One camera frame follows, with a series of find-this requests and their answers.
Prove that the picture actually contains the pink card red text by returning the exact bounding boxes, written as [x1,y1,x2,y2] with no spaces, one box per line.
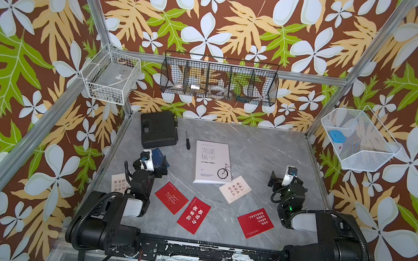
[219,176,252,204]

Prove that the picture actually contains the white photo album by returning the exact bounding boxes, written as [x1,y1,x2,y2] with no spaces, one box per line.
[194,140,232,185]

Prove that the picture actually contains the red card white characters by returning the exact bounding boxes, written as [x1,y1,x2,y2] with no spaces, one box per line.
[177,197,211,234]

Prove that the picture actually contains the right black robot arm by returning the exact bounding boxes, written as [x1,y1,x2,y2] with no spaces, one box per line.
[268,173,374,261]

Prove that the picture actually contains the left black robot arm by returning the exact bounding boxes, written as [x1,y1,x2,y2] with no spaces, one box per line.
[65,160,168,257]

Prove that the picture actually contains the dark blue booklet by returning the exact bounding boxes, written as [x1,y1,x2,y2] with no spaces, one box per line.
[152,148,170,167]

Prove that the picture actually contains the black plastic case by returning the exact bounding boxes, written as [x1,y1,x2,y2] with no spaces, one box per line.
[140,111,178,149]

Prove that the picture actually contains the red card cursive script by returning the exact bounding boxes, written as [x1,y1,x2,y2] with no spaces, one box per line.
[155,182,189,215]

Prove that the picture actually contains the black screwdriver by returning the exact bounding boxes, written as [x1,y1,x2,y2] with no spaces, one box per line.
[185,131,191,150]

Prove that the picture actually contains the red card small text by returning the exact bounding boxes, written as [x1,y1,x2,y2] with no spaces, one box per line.
[237,208,274,239]

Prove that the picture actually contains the blue object in basket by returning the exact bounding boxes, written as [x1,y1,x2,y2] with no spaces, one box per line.
[328,130,347,144]

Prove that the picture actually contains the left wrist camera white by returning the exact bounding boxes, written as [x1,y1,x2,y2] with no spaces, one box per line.
[140,150,153,171]

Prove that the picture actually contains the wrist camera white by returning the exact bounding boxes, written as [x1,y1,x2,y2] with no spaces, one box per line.
[140,150,153,171]
[282,166,298,186]

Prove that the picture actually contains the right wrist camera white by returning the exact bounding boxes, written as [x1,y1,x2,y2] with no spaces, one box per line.
[282,166,298,186]

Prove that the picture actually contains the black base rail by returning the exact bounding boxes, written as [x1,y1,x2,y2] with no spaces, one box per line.
[107,229,316,261]

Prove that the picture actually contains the white wire basket right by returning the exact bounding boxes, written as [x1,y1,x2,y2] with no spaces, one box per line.
[321,107,402,172]

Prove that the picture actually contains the white wire basket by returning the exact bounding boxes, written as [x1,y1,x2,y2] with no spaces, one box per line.
[321,107,402,172]
[82,45,142,105]

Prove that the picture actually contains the white wire basket left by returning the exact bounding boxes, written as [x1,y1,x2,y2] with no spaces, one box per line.
[82,45,142,105]

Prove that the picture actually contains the black wire basket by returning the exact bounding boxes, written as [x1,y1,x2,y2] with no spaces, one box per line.
[159,51,279,106]

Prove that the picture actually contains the aluminium frame back bar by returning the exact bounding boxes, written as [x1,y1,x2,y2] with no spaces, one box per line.
[117,48,349,88]

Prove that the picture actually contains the aluminium frame post left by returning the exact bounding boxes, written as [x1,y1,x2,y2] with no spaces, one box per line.
[0,0,147,261]

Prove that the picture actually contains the aluminium frame post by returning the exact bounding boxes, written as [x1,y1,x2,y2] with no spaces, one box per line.
[0,0,147,261]
[306,0,418,138]

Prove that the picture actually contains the aluminium frame post right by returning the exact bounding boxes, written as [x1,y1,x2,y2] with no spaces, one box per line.
[306,0,418,138]

